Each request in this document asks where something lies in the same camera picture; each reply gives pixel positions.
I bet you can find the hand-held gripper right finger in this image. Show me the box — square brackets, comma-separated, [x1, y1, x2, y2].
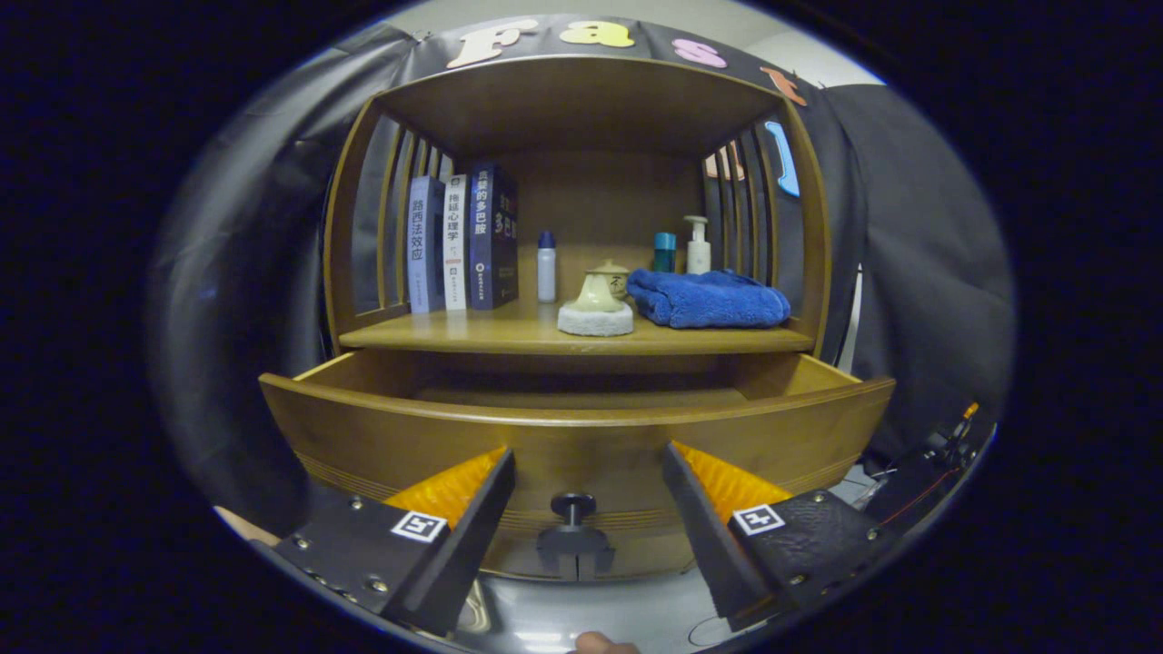
[660, 440, 902, 634]

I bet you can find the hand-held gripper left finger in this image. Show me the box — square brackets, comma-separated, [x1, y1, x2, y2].
[271, 445, 518, 639]

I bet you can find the wooden drawer with black knob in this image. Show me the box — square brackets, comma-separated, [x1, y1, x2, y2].
[259, 350, 896, 582]

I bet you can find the beige cone-shaped item white base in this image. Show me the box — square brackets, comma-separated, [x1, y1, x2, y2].
[556, 272, 635, 338]

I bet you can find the wooden countertop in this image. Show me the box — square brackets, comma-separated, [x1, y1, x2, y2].
[338, 300, 816, 357]

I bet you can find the wooden cabinet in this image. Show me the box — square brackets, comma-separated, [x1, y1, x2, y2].
[323, 54, 833, 364]

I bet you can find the dark equipment with orange tip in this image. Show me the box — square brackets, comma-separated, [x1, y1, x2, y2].
[863, 401, 984, 528]

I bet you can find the blue folded towel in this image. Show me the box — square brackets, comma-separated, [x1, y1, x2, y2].
[626, 267, 792, 330]

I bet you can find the white stand pole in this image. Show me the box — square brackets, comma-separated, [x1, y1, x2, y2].
[840, 263, 864, 375]

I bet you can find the beige lidded teacup with saucer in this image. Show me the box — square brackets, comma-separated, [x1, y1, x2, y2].
[586, 259, 631, 302]

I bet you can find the white pump bottle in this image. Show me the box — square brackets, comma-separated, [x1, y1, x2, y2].
[684, 215, 712, 275]

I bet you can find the white book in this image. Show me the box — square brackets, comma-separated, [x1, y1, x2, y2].
[442, 174, 470, 312]

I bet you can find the light blue book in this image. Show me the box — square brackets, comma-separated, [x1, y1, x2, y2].
[406, 175, 446, 314]

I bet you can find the dark navy book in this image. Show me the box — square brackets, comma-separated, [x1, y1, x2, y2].
[467, 163, 520, 311]

